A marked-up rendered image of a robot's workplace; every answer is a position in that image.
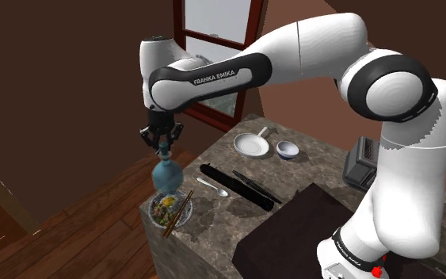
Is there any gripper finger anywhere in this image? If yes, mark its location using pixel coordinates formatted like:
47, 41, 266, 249
166, 122, 185, 150
139, 127, 159, 151

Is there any blue round vase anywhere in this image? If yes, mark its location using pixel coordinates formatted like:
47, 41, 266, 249
151, 141, 185, 194

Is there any silver spoon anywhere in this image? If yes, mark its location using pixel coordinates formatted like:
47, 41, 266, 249
196, 176, 230, 198

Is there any patterned bowl with food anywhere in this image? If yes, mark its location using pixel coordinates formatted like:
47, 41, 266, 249
147, 189, 194, 230

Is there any brown wooden chopstick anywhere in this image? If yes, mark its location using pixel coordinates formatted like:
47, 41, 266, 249
165, 191, 196, 239
162, 190, 193, 238

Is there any white frying pan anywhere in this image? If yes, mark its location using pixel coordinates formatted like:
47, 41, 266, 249
232, 126, 271, 160

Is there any long black bar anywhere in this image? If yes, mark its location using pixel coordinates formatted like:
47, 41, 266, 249
199, 163, 276, 212

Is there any slim black knife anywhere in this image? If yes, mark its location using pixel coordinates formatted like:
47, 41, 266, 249
231, 169, 284, 205

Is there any blue and white bowl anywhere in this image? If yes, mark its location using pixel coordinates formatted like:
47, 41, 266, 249
276, 140, 300, 161

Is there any red framed window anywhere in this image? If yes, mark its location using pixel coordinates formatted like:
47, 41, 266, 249
172, 0, 265, 133

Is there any grey toaster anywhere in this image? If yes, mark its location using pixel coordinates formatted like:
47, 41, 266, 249
341, 135, 380, 193

